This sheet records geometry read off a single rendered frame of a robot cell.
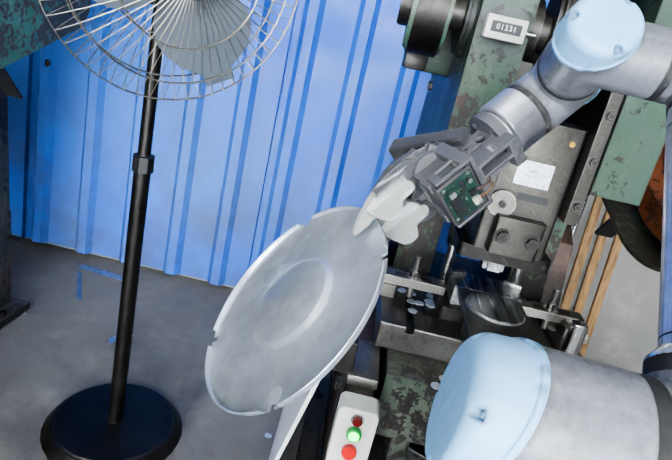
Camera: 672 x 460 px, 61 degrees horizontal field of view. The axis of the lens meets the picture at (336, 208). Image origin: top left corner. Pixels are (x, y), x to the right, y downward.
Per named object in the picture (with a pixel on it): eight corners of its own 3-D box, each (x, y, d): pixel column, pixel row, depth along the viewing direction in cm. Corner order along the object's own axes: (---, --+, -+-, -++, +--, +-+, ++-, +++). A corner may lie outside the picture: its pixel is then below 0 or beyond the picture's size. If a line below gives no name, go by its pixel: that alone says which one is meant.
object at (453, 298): (515, 318, 126) (522, 300, 125) (449, 303, 127) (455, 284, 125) (507, 300, 135) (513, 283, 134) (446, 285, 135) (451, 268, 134)
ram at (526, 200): (547, 270, 114) (600, 127, 105) (474, 253, 115) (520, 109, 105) (528, 240, 131) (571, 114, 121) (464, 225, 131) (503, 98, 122)
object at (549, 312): (586, 344, 129) (603, 304, 126) (514, 327, 129) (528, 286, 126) (578, 330, 135) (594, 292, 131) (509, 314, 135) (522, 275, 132)
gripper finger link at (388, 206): (359, 234, 63) (424, 185, 64) (338, 213, 68) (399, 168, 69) (371, 253, 65) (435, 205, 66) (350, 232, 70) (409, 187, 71)
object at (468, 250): (544, 286, 121) (553, 263, 119) (452, 264, 121) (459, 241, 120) (527, 257, 136) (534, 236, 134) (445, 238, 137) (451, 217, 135)
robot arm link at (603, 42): (692, 0, 55) (639, 54, 66) (575, -24, 56) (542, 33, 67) (679, 73, 54) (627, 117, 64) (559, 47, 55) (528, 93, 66)
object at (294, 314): (183, 444, 66) (178, 441, 65) (238, 262, 87) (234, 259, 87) (385, 370, 52) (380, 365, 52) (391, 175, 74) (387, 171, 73)
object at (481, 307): (527, 423, 105) (551, 361, 101) (453, 405, 106) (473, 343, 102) (502, 350, 129) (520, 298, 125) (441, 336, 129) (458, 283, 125)
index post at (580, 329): (575, 365, 119) (591, 325, 116) (560, 362, 119) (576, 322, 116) (571, 358, 121) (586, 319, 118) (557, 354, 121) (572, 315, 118)
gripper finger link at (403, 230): (374, 257, 65) (435, 206, 66) (353, 236, 70) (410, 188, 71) (387, 274, 67) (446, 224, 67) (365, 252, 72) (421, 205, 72)
